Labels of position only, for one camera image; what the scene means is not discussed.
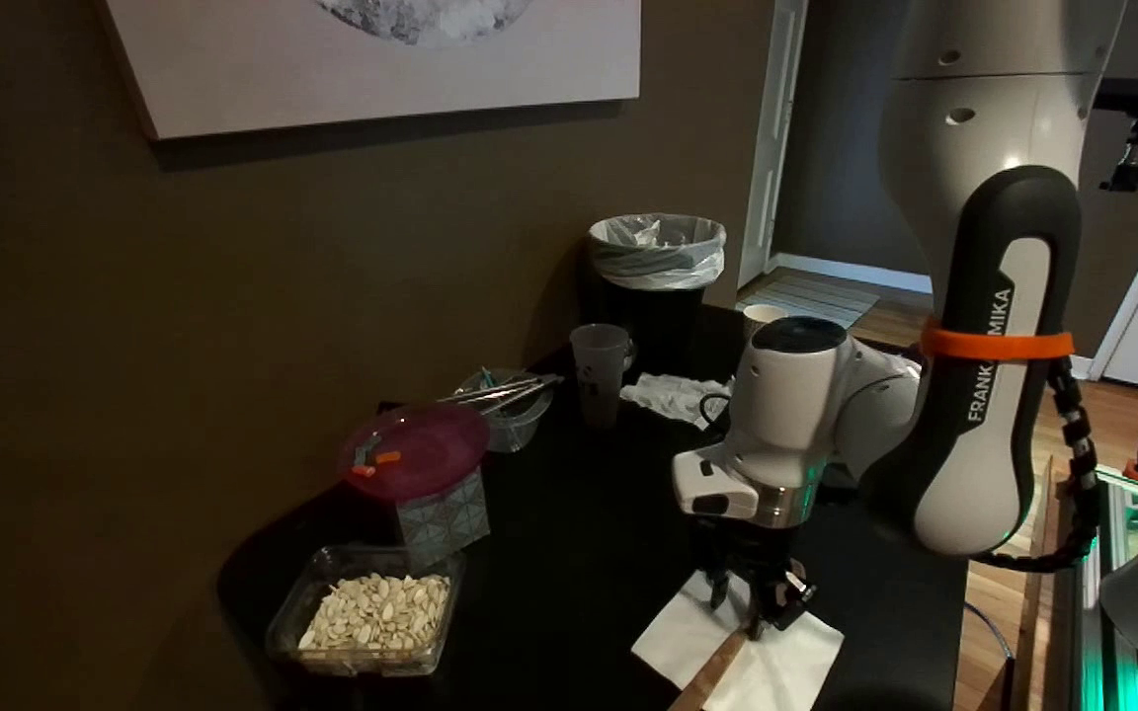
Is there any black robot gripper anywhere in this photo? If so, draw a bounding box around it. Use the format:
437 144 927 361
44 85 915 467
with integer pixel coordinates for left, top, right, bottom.
696 518 816 640

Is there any wooden spoon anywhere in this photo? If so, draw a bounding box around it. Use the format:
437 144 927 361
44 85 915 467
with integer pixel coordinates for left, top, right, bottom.
667 634 745 711

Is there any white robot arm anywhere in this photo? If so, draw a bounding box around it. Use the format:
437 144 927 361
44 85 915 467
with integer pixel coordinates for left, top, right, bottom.
671 0 1129 635

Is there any grey box under plate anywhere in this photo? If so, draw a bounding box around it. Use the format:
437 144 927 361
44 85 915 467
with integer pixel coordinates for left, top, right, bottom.
394 473 491 568

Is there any pink plate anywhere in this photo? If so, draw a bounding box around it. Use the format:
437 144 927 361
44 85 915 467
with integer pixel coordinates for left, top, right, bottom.
339 402 491 503

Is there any white paper napkin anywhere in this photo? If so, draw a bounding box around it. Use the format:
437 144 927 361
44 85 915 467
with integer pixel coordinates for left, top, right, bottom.
633 573 840 711

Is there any crumpled white tissue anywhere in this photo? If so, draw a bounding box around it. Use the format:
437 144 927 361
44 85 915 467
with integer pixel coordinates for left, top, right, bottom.
621 374 730 432

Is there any clear plastic cup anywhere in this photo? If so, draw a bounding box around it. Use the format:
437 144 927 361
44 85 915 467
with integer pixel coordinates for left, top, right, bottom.
570 326 633 432

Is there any clear tray with foil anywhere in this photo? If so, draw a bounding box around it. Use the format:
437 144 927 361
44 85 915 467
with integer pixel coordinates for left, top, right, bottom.
448 368 558 455

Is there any black trash bin white liner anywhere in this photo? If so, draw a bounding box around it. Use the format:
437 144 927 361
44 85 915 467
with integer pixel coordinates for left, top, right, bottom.
584 214 726 345

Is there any clear popcorn container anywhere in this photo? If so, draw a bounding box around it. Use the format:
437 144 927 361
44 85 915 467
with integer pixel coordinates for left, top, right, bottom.
265 547 463 681

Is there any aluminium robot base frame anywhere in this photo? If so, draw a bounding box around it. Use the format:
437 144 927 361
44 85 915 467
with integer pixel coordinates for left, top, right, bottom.
1045 467 1138 711

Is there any white wall canvas picture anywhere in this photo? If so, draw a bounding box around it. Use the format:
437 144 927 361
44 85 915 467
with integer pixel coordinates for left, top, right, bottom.
102 0 643 144

